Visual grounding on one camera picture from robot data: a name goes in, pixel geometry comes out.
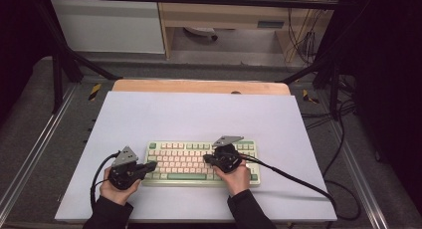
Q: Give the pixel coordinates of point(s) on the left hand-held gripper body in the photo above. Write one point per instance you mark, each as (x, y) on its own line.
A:
(124, 174)

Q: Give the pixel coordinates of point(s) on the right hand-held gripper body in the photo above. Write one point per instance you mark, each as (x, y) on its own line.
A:
(229, 157)

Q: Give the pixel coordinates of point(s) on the green and cream keyboard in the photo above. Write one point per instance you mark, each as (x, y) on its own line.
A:
(185, 164)

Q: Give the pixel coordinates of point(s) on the person's left hand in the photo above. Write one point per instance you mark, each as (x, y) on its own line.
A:
(116, 195)

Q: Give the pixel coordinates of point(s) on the person's right hand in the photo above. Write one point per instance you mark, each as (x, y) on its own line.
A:
(237, 181)

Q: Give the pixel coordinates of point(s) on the wooden table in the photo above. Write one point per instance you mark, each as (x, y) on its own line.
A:
(199, 87)

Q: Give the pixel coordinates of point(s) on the office chair base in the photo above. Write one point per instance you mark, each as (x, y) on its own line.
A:
(200, 31)

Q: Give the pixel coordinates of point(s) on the wooden desk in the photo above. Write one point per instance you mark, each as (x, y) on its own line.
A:
(229, 15)

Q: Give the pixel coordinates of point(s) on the white cabinet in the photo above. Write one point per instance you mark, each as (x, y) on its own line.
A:
(109, 26)

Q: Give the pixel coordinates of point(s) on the black curtain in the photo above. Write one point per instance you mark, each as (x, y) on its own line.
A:
(16, 40)
(391, 89)

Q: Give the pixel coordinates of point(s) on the aluminium rail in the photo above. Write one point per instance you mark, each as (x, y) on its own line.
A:
(361, 182)
(36, 146)

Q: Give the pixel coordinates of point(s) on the black metal frame leg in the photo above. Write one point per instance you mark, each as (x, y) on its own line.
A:
(333, 86)
(58, 76)

